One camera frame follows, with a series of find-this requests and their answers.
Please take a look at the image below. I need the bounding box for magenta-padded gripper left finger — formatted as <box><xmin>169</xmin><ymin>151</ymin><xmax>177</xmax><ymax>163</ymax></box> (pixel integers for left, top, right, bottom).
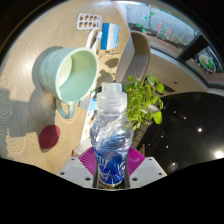
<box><xmin>56</xmin><ymin>146</ymin><xmax>101</xmax><ymax>189</ymax></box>

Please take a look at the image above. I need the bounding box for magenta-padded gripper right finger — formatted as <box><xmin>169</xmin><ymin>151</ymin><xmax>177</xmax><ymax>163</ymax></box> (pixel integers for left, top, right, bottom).
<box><xmin>125</xmin><ymin>146</ymin><xmax>168</xmax><ymax>189</ymax></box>

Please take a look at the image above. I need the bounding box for clear blue-labelled water bottle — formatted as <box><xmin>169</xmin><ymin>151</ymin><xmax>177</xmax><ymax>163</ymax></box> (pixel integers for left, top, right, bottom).
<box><xmin>89</xmin><ymin>82</ymin><xmax>135</xmax><ymax>187</ymax></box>

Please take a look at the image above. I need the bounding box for flat round red coaster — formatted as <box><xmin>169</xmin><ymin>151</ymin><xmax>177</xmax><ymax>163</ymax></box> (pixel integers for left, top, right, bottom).
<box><xmin>37</xmin><ymin>124</ymin><xmax>62</xmax><ymax>150</ymax></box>

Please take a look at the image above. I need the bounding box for white printed pamphlet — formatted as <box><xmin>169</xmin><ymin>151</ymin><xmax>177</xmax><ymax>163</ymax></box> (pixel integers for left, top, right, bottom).
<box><xmin>80</xmin><ymin>109</ymin><xmax>98</xmax><ymax>143</ymax></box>

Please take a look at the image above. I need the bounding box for small light blue box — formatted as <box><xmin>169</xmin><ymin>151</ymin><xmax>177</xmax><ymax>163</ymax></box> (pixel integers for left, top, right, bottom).
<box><xmin>79</xmin><ymin>96</ymin><xmax>99</xmax><ymax>113</ymax></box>

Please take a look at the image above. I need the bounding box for group of ceiling lights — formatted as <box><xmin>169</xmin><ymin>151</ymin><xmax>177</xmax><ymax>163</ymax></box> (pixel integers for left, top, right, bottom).
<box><xmin>159</xmin><ymin>113</ymin><xmax>224</xmax><ymax>168</ymax></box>

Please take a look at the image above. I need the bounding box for green potted plant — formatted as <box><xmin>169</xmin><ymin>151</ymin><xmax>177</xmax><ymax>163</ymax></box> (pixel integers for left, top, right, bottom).
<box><xmin>124</xmin><ymin>71</ymin><xmax>165</xmax><ymax>131</ymax></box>

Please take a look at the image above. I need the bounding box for pale green ceramic mug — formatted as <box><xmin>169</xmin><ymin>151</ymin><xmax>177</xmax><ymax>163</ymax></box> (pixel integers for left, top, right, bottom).
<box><xmin>38</xmin><ymin>46</ymin><xmax>100</xmax><ymax>120</ymax></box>

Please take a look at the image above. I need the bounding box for curved grey beige sofa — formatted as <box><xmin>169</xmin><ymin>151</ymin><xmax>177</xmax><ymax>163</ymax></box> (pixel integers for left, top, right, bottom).
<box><xmin>114</xmin><ymin>30</ymin><xmax>153</xmax><ymax>88</ymax></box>

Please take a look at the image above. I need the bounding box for white green pen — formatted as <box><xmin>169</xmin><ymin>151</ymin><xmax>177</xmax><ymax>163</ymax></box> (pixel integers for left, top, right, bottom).
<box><xmin>94</xmin><ymin>30</ymin><xmax>104</xmax><ymax>51</ymax></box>

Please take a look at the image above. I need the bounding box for dark-framed window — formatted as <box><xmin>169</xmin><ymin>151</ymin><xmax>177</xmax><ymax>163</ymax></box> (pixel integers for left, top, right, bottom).
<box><xmin>128</xmin><ymin>0</ymin><xmax>224</xmax><ymax>88</ymax></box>

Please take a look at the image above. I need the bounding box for blue white flat box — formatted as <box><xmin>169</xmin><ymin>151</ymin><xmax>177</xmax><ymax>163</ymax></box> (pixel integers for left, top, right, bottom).
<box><xmin>100</xmin><ymin>22</ymin><xmax>120</xmax><ymax>51</ymax></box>

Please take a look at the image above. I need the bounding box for pill blister pack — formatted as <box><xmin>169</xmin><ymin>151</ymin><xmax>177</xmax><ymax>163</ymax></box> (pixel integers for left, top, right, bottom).
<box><xmin>76</xmin><ymin>13</ymin><xmax>103</xmax><ymax>31</ymax></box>

